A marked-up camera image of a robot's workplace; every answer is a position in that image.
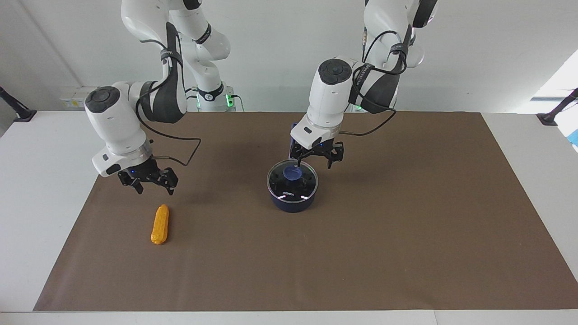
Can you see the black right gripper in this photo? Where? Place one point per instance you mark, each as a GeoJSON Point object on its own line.
{"type": "Point", "coordinates": [146, 171]}

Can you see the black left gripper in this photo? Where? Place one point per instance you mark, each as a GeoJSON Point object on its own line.
{"type": "Point", "coordinates": [316, 151]}

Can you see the glass lid with blue knob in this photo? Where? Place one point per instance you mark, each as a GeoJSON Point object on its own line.
{"type": "Point", "coordinates": [291, 174]}

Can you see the yellow corn cob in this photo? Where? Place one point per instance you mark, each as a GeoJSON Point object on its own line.
{"type": "Point", "coordinates": [160, 225]}

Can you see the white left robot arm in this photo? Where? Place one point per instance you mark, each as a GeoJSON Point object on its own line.
{"type": "Point", "coordinates": [329, 99]}

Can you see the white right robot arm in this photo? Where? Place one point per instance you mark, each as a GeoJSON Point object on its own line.
{"type": "Point", "coordinates": [113, 122]}

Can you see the dark blue saucepan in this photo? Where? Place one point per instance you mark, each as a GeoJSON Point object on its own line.
{"type": "Point", "coordinates": [293, 206]}

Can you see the brown table mat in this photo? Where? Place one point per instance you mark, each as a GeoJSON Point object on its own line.
{"type": "Point", "coordinates": [226, 271]}

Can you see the black clamp stand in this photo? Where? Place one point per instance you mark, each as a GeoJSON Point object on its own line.
{"type": "Point", "coordinates": [25, 115]}
{"type": "Point", "coordinates": [548, 119]}

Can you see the light blue object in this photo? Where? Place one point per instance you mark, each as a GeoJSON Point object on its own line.
{"type": "Point", "coordinates": [575, 137]}

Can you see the white wall power strip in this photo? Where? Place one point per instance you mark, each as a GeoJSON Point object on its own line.
{"type": "Point", "coordinates": [72, 101]}

